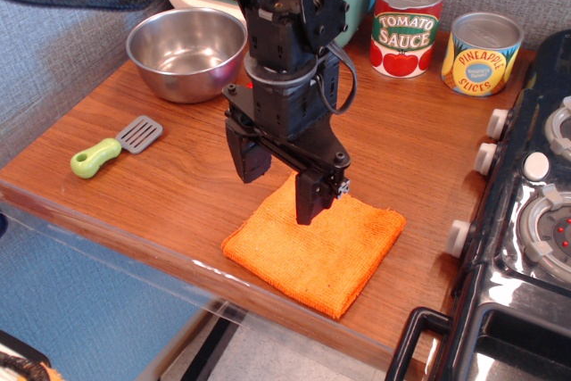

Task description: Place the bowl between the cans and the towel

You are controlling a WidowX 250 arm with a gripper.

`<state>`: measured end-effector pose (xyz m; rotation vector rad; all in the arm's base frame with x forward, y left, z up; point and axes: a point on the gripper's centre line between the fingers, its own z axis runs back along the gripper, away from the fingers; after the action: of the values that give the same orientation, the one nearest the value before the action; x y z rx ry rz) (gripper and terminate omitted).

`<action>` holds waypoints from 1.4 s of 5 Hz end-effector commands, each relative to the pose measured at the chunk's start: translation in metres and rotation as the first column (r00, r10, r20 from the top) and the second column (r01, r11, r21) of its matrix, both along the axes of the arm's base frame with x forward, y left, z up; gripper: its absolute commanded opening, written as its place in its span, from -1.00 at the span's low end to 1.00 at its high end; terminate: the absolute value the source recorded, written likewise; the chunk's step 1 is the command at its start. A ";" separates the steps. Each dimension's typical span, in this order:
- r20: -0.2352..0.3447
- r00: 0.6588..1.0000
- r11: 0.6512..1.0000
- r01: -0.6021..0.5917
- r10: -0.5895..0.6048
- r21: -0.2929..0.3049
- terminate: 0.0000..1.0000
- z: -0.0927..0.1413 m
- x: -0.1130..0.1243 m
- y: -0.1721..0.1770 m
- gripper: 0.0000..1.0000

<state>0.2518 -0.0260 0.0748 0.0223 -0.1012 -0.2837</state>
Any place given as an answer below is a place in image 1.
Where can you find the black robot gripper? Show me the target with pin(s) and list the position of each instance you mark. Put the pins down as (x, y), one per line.
(286, 115)

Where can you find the stainless steel bowl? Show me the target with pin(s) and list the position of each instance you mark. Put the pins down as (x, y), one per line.
(188, 56)

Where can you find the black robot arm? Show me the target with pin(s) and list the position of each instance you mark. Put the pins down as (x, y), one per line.
(293, 62)

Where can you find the orange folded towel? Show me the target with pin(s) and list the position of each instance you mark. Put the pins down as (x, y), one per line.
(324, 265)

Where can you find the white stove knob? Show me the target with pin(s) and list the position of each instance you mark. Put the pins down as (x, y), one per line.
(484, 158)
(496, 123)
(457, 236)

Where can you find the tomato sauce can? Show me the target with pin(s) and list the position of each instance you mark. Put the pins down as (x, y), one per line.
(403, 36)

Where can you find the pineapple slices can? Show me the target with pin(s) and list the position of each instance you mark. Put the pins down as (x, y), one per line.
(481, 53)

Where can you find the white round stove button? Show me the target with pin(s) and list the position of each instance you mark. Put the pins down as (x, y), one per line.
(536, 166)

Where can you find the black toy stove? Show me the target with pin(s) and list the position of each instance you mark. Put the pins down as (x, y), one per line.
(510, 317)

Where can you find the green handled grey spatula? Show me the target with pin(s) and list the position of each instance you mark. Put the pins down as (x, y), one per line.
(134, 138)

